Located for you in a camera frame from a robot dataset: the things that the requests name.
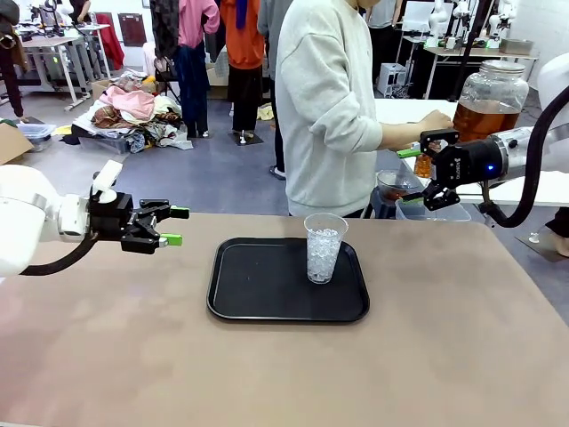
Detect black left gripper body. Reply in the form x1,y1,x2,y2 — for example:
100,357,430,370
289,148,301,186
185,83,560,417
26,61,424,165
88,191,144,244

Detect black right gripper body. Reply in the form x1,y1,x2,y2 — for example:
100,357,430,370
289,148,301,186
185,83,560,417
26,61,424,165
429,138,503,188

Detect tall clear iced cup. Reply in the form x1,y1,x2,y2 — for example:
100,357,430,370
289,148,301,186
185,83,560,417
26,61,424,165
303,213,349,286

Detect person's left forearm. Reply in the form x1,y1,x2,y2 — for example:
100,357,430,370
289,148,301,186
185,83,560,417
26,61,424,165
380,120,423,151

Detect person's left hand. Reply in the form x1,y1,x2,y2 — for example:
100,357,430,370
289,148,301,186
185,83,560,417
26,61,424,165
417,109,455,135

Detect clear plastic storage bin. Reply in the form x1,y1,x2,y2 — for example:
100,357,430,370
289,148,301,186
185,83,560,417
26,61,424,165
394,198,472,222

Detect glass bowl with dark liquid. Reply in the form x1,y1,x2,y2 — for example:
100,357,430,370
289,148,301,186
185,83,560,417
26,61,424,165
376,169,421,204

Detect white side table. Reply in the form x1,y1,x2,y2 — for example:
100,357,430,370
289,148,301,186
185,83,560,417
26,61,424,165
373,98,569,208

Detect glass tea dispenser jar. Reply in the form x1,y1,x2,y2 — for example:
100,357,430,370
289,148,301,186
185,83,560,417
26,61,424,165
452,60,530,143

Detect white computer case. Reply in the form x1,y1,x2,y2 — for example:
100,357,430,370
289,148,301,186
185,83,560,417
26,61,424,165
377,62,408,98

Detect wooden background table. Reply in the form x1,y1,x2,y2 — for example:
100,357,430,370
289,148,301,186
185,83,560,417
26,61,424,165
420,44,541,100

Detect black vertical pole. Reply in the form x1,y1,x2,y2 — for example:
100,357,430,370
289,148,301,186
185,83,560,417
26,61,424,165
448,0,488,103

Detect black plastic tray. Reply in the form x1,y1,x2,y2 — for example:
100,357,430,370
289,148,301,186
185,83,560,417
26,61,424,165
206,237,371,325

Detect steel rectangular container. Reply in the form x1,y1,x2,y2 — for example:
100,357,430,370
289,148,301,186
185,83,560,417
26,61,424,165
500,38,533,57

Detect pile of colourful clothes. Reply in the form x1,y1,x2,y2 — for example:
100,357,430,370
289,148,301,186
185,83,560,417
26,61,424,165
73,70,195,155

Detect bystander's leg and shoe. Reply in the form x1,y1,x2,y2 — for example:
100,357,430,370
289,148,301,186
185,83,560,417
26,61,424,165
531,206,569,259

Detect person in grey sweatshirt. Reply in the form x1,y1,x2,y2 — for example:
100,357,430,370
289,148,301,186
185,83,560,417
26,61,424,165
274,0,384,219

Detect hanging blue jeans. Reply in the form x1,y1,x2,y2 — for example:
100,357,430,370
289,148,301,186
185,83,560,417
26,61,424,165
172,44,210,139

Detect large flat cardboard box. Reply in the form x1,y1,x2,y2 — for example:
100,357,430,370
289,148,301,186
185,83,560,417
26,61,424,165
0,122,35,165

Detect small cardboard box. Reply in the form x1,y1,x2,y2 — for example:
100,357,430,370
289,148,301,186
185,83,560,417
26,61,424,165
91,78,115,100

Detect hanging red garment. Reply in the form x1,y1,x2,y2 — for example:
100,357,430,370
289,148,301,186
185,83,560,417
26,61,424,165
95,12,126,71

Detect bystander in orange jacket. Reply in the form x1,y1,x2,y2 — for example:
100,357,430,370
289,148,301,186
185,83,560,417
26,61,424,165
220,0,268,146

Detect grey metal desk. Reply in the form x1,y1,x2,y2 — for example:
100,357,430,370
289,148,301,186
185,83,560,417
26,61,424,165
20,24,112,112

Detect hanging dark patterned garment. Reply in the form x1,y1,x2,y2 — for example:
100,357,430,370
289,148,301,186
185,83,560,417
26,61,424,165
149,0,181,61

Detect dark red board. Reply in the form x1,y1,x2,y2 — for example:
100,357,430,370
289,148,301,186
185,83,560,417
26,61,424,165
117,12,144,48

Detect bystander in grey top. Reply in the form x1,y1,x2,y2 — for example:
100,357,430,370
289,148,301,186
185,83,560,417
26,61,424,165
256,0,288,181

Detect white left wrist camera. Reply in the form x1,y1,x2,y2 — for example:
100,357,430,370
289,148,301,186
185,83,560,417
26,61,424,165
92,159,124,205

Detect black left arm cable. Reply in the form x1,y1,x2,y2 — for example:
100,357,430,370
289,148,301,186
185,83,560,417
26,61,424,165
20,230,100,277

